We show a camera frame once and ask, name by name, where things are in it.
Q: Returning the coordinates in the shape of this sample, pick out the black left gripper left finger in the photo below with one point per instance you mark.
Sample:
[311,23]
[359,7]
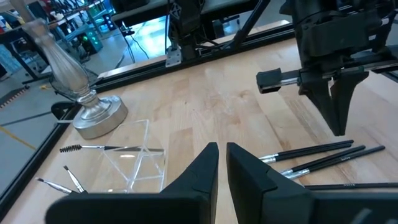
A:
[186,205]

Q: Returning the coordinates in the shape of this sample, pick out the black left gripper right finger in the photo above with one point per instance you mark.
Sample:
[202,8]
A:
[264,205]

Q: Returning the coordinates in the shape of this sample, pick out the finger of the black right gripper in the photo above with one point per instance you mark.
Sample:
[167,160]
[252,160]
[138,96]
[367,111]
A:
[323,99]
[348,93]

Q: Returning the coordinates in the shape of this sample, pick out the clear acrylic organizer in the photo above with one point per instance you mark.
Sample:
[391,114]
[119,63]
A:
[136,165]

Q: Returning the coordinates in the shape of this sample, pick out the white shade silver table lamp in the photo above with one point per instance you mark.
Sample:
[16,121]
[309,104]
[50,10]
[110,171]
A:
[99,115]

